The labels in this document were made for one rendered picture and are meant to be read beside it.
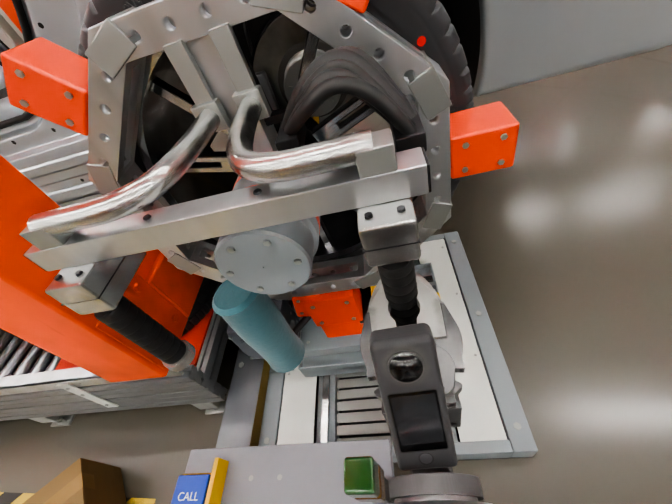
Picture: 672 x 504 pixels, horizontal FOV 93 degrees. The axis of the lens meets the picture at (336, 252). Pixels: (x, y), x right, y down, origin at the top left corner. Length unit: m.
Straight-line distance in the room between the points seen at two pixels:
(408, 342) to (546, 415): 1.00
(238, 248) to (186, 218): 0.10
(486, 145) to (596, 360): 0.94
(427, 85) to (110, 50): 0.37
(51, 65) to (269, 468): 0.73
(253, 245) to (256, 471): 0.50
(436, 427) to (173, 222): 0.28
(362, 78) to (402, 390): 0.26
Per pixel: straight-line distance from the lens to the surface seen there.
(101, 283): 0.43
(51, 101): 0.58
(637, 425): 1.28
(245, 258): 0.42
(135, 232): 0.37
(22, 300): 0.73
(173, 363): 0.54
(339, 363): 1.09
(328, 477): 0.72
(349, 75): 0.31
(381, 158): 0.26
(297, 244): 0.39
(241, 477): 0.78
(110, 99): 0.53
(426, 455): 0.30
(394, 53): 0.43
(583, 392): 1.26
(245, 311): 0.57
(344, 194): 0.28
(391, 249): 0.28
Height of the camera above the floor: 1.13
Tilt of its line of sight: 45 degrees down
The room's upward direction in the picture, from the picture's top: 22 degrees counter-clockwise
